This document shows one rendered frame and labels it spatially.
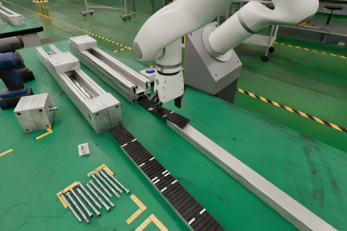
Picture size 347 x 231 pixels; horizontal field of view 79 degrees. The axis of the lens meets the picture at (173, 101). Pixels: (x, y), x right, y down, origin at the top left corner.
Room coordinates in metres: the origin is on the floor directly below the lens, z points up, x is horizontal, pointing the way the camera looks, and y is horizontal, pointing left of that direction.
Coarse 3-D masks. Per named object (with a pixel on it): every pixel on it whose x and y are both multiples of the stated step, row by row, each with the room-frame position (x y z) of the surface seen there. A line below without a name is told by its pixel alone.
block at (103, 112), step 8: (104, 96) 0.66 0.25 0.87; (112, 96) 0.66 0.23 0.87; (88, 104) 0.61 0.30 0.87; (96, 104) 0.61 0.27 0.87; (104, 104) 0.61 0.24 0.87; (112, 104) 0.61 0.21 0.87; (120, 104) 0.68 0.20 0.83; (88, 112) 0.60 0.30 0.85; (96, 112) 0.57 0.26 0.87; (104, 112) 0.59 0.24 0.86; (112, 112) 0.60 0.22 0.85; (120, 112) 0.62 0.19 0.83; (88, 120) 0.62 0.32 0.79; (96, 120) 0.57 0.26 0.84; (104, 120) 0.58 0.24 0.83; (112, 120) 0.60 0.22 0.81; (120, 120) 0.62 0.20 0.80; (96, 128) 0.57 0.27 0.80; (104, 128) 0.58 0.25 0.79
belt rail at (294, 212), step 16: (176, 128) 0.58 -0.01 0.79; (192, 128) 0.56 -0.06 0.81; (192, 144) 0.51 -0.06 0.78; (208, 144) 0.48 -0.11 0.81; (224, 160) 0.42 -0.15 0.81; (240, 176) 0.37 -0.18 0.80; (256, 176) 0.36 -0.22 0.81; (256, 192) 0.33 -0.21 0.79; (272, 192) 0.32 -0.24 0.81; (288, 208) 0.28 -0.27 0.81; (304, 208) 0.28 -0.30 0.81; (304, 224) 0.24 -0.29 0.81; (320, 224) 0.24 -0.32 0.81
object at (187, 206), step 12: (120, 132) 0.53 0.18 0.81; (120, 144) 0.48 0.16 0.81; (132, 144) 0.48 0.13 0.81; (132, 156) 0.43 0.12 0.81; (144, 156) 0.43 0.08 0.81; (144, 168) 0.39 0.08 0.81; (156, 168) 0.39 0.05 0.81; (156, 180) 0.35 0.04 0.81; (168, 180) 0.35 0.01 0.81; (168, 192) 0.31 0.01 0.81; (180, 192) 0.31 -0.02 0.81; (180, 204) 0.28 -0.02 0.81; (192, 204) 0.28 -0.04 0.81; (192, 216) 0.26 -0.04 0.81; (204, 216) 0.25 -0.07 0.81; (204, 228) 0.23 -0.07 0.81; (216, 228) 0.23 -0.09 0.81
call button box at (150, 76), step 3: (141, 72) 0.95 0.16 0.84; (144, 72) 0.95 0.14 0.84; (147, 72) 0.94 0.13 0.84; (150, 72) 0.94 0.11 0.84; (153, 72) 0.94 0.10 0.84; (144, 75) 0.93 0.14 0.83; (147, 75) 0.91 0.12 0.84; (150, 75) 0.92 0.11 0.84; (153, 75) 0.92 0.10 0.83; (147, 78) 0.91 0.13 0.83; (150, 78) 0.91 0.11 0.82; (153, 78) 0.92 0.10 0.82; (150, 81) 0.91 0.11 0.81; (153, 81) 0.93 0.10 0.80; (150, 84) 0.91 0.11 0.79; (153, 84) 0.92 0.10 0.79
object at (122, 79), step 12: (72, 48) 1.32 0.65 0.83; (96, 48) 1.23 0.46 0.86; (84, 60) 1.17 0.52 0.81; (96, 60) 1.04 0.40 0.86; (108, 60) 1.07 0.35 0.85; (96, 72) 1.04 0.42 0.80; (108, 72) 0.91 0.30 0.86; (120, 72) 0.98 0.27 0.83; (132, 72) 0.90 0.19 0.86; (108, 84) 0.93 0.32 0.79; (120, 84) 0.82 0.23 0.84; (132, 84) 0.78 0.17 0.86; (144, 84) 0.80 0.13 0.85; (132, 96) 0.77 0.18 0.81
